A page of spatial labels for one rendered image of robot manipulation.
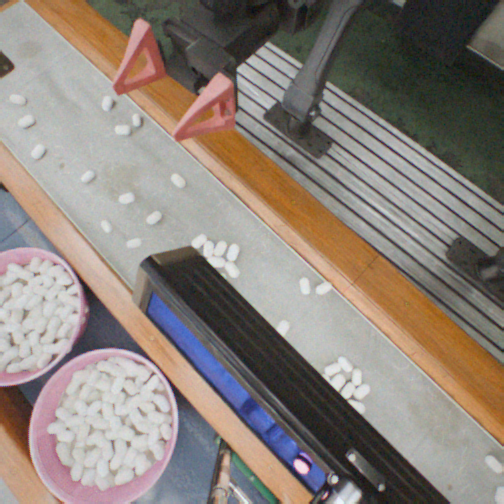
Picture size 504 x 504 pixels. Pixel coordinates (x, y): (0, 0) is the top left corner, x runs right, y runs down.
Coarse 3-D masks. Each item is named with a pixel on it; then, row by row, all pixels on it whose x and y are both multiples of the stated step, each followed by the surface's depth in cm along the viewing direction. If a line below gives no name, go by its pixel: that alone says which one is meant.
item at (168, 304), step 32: (160, 256) 24; (192, 256) 28; (160, 288) 23; (192, 288) 24; (224, 288) 27; (160, 320) 26; (192, 320) 22; (224, 320) 23; (256, 320) 26; (192, 352) 25; (224, 352) 21; (256, 352) 23; (288, 352) 26; (224, 384) 24; (256, 384) 21; (288, 384) 22; (320, 384) 25; (256, 416) 23; (288, 416) 20; (320, 416) 22; (352, 416) 24; (288, 448) 22; (320, 448) 20; (384, 448) 24; (320, 480) 22; (416, 480) 23
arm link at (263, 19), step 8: (272, 0) 33; (248, 8) 32; (256, 8) 32; (264, 8) 33; (272, 8) 33; (248, 16) 32; (256, 16) 32; (264, 16) 33; (272, 16) 33; (256, 24) 33; (264, 24) 33; (272, 24) 34; (256, 32) 33; (264, 32) 34; (272, 32) 35; (256, 40) 34; (264, 40) 35; (256, 48) 35
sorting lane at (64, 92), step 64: (64, 64) 74; (0, 128) 68; (64, 128) 69; (64, 192) 64; (128, 192) 65; (192, 192) 65; (128, 256) 61; (256, 256) 62; (320, 320) 59; (384, 384) 56; (448, 448) 53
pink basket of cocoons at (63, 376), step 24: (72, 360) 53; (96, 360) 56; (144, 360) 53; (48, 384) 51; (168, 384) 52; (48, 408) 53; (48, 456) 50; (168, 456) 49; (48, 480) 48; (72, 480) 50; (144, 480) 50
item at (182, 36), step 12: (168, 24) 31; (180, 24) 30; (168, 36) 32; (180, 36) 31; (192, 36) 30; (180, 48) 34; (216, 48) 30; (192, 72) 34; (228, 72) 30; (204, 84) 35
